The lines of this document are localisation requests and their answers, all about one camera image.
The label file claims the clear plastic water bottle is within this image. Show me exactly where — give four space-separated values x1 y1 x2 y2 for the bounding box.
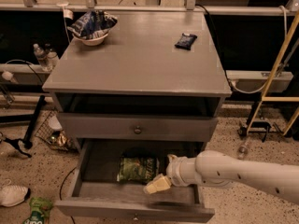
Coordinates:
33 44 52 72

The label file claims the white cable on rail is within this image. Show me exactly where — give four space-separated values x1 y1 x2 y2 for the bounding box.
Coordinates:
229 5 289 95

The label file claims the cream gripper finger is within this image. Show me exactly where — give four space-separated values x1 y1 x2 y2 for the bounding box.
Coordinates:
143 174 171 194

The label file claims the plastic bottle on floor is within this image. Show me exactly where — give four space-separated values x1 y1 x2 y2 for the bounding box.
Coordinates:
237 137 250 160

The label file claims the grey wooden drawer cabinet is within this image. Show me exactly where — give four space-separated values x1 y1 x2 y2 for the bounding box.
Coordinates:
42 10 233 151

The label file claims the black tripod stand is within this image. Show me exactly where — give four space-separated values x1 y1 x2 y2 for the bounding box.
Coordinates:
0 94 47 159

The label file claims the wire mesh basket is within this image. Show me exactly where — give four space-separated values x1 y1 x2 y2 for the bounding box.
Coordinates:
35 111 77 151

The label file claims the black floor cable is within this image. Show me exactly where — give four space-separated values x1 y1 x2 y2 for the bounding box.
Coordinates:
58 166 78 224

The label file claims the green jalapeno chip bag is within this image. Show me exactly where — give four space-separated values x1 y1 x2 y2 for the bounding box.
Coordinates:
117 157 160 184

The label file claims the closed upper grey drawer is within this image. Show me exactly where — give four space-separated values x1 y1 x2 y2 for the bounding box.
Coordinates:
58 113 217 142

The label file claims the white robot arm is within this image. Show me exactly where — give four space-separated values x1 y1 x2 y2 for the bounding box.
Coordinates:
144 150 299 204

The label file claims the blue chip bag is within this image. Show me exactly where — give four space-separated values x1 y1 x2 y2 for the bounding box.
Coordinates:
67 10 118 40

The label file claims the small dark blue packet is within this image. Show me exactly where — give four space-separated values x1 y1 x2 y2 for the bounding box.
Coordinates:
175 33 197 50

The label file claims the white lamp on rail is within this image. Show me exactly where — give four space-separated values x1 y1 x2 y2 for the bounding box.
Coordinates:
56 0 74 20

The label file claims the white bowl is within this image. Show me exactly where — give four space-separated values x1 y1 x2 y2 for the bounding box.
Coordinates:
74 34 108 47

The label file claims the open lower grey drawer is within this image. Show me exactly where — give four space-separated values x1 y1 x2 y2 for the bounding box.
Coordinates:
56 139 214 223

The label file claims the white sneaker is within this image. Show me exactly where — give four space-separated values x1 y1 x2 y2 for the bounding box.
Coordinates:
0 185 31 207

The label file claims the green snack bag on floor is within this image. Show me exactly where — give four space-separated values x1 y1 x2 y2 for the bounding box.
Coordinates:
22 197 53 224

